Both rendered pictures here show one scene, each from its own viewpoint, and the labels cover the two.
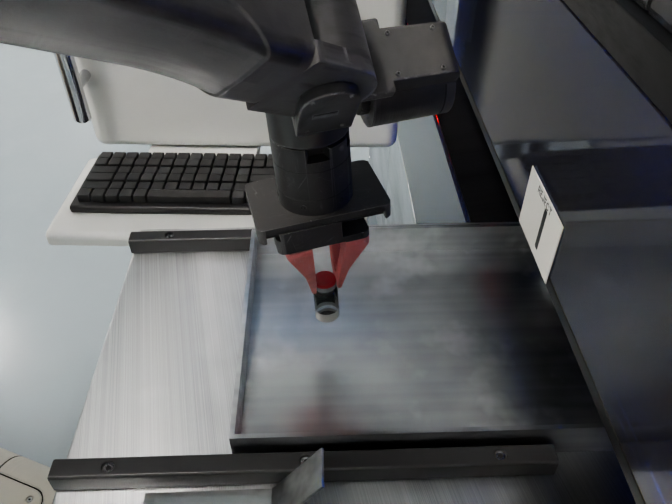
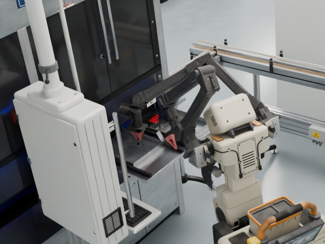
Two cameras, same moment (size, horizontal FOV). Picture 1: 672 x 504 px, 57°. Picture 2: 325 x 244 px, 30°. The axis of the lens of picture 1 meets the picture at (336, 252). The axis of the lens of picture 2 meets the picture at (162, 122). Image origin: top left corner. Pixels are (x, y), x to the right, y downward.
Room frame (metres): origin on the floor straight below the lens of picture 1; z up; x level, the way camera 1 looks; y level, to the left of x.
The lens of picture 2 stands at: (2.35, 2.26, 2.80)
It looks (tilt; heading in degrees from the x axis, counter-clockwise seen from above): 30 degrees down; 226
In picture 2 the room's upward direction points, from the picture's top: 8 degrees counter-clockwise
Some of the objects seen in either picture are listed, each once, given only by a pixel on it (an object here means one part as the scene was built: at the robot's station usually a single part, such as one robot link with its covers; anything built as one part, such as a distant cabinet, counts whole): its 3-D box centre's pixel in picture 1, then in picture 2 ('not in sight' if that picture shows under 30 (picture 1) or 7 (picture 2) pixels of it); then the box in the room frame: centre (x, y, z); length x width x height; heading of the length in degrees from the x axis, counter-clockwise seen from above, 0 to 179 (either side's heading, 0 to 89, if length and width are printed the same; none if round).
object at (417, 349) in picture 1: (420, 324); (127, 146); (0.40, -0.08, 0.90); 0.34 x 0.26 x 0.04; 92
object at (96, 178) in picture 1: (217, 180); (116, 205); (0.76, 0.18, 0.82); 0.40 x 0.14 x 0.02; 89
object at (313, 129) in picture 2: not in sight; (317, 133); (-0.85, 0.47, 0.50); 0.12 x 0.05 x 0.09; 92
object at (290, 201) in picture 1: (313, 172); (137, 122); (0.38, 0.02, 1.09); 0.10 x 0.07 x 0.07; 105
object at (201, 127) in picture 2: not in sight; (178, 125); (0.06, 0.02, 0.90); 0.34 x 0.26 x 0.04; 91
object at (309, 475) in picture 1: (229, 490); (167, 139); (0.23, 0.08, 0.91); 0.14 x 0.03 x 0.06; 92
